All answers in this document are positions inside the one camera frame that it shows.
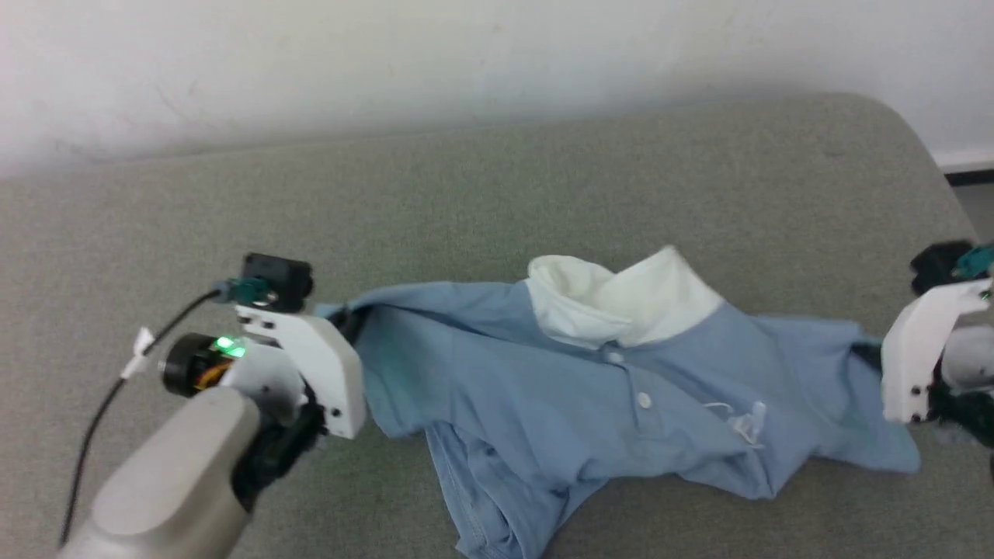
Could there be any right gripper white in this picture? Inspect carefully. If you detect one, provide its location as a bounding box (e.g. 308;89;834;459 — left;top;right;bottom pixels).
853;277;994;425

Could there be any blue polo shirt white collar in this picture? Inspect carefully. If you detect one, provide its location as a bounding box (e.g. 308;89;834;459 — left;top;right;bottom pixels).
314;245;923;559

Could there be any grey-green fabric sofa cushion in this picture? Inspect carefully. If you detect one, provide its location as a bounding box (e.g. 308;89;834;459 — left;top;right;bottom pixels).
0;92;994;559

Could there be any white cable label tag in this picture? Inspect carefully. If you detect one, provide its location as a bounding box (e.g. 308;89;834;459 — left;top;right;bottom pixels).
120;326;157;381

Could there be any right arm black cable teal plug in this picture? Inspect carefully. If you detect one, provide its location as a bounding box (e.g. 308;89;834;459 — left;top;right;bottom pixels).
954;244;994;281

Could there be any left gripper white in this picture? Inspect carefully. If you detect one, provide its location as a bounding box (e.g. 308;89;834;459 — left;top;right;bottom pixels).
159;304;367;440

